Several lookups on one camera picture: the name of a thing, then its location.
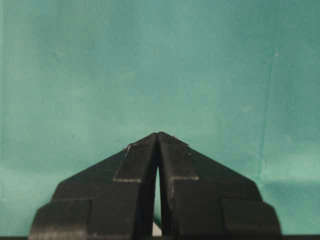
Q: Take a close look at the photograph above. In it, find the green table cloth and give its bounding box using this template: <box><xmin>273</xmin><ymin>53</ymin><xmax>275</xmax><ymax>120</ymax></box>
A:
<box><xmin>0</xmin><ymin>0</ymin><xmax>320</xmax><ymax>236</ymax></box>

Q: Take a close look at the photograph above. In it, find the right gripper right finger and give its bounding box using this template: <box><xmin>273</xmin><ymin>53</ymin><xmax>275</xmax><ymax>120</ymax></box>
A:
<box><xmin>158</xmin><ymin>132</ymin><xmax>281</xmax><ymax>240</ymax></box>

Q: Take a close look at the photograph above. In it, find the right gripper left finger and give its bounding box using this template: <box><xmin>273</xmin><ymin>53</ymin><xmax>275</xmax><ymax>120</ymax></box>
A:
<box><xmin>28</xmin><ymin>133</ymin><xmax>158</xmax><ymax>240</ymax></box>

